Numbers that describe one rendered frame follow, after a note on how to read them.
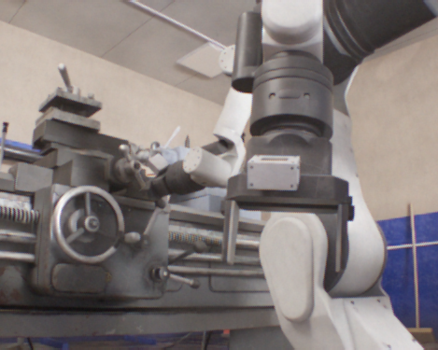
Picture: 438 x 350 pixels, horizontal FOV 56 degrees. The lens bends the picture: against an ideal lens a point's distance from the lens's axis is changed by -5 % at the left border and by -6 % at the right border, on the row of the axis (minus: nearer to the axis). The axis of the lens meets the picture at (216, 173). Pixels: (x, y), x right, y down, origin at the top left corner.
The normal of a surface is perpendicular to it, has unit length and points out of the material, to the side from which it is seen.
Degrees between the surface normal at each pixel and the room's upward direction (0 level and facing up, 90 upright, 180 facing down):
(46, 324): 90
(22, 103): 90
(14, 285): 90
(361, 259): 104
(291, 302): 90
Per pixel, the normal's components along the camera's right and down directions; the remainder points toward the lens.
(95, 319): 0.69, -0.20
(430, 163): -0.72, -0.19
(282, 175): -0.23, 0.18
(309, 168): -0.21, -0.34
